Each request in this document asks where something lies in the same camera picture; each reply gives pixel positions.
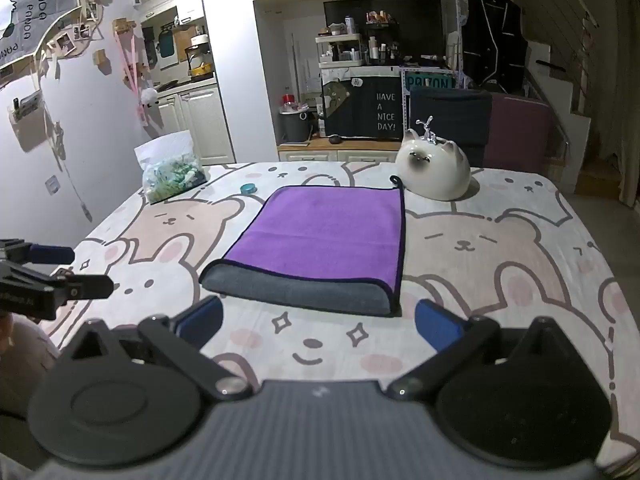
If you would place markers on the small teal cap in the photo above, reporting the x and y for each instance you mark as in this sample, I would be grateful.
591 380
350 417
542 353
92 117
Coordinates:
247 189

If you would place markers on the wall map decoration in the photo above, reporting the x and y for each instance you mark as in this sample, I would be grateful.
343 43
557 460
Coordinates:
45 15

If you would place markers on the white plush toy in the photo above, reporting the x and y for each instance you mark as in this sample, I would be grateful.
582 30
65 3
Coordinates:
148 96

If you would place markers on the white storage rack with bottles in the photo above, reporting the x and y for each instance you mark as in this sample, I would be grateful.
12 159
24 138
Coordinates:
340 50

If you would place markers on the black printed cabinet curtain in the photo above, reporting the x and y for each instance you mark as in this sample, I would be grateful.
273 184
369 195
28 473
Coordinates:
365 107

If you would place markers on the wooden counter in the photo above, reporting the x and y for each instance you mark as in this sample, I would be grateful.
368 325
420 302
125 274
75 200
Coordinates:
320 143

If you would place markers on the dark blue chair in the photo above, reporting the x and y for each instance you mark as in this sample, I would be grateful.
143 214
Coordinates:
450 120

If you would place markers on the white ceramic cat figure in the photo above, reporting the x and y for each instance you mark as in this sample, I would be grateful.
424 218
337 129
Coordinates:
432 167

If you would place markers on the bear print tablecloth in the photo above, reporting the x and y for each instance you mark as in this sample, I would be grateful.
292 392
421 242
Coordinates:
500 260

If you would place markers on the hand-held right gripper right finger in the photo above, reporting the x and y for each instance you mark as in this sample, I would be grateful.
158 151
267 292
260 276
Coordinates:
437 325

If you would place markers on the grey trash bin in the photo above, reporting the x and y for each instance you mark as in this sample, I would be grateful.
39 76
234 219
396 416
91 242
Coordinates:
295 126

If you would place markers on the maroon chair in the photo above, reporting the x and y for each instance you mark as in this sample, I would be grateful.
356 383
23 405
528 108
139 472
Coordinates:
520 135

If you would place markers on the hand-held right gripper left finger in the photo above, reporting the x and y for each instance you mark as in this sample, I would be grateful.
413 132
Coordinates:
200 317

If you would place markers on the white kitchen cabinet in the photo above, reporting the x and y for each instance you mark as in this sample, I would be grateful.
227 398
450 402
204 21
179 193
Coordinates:
202 120

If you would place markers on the black hanging jacket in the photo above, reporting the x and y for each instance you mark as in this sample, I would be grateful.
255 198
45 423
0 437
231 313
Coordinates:
492 35

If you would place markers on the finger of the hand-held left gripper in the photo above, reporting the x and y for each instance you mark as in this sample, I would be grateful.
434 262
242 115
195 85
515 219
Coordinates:
90 286
50 254

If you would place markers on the clear bag of small trinkets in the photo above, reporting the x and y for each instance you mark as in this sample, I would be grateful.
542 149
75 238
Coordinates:
172 175

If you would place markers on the purple and grey towel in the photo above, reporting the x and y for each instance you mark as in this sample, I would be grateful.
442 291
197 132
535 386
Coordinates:
325 232

